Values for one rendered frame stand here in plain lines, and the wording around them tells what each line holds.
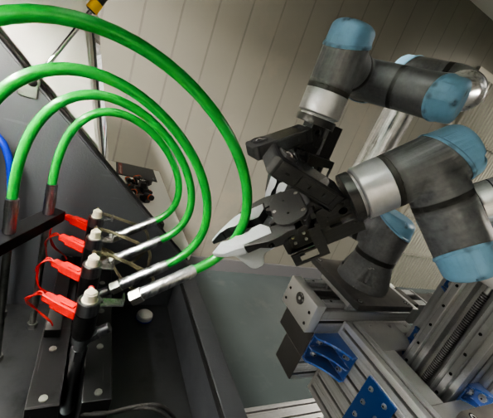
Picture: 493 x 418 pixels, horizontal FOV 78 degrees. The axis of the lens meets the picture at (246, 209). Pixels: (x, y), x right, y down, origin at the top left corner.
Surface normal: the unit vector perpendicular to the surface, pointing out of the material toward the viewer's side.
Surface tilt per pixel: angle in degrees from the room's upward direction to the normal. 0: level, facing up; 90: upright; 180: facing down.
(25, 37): 90
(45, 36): 90
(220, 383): 0
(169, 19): 90
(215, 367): 0
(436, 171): 81
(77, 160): 90
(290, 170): 103
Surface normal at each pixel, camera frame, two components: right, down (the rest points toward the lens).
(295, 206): -0.42, -0.72
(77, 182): 0.37, 0.43
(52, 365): 0.33, -0.89
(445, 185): -0.33, 0.11
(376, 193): -0.10, 0.17
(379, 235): -0.61, 0.05
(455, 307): -0.88, -0.17
